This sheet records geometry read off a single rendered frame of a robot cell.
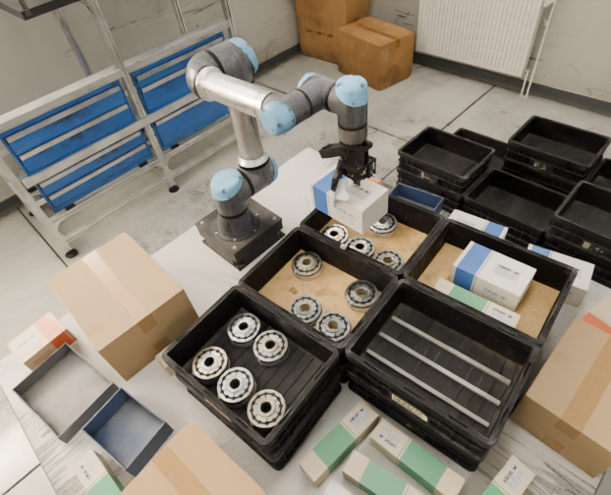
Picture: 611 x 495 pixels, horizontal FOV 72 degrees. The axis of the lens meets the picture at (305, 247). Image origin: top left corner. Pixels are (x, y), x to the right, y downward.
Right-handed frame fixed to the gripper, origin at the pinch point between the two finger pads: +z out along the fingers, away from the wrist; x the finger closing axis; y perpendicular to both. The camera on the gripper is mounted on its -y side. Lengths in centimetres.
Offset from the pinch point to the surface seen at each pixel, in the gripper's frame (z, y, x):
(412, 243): 27.6, 13.2, 17.4
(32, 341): 34, -61, -93
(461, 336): 27, 44, -4
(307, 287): 27.8, -1.6, -19.5
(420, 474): 34, 56, -40
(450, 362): 27, 47, -13
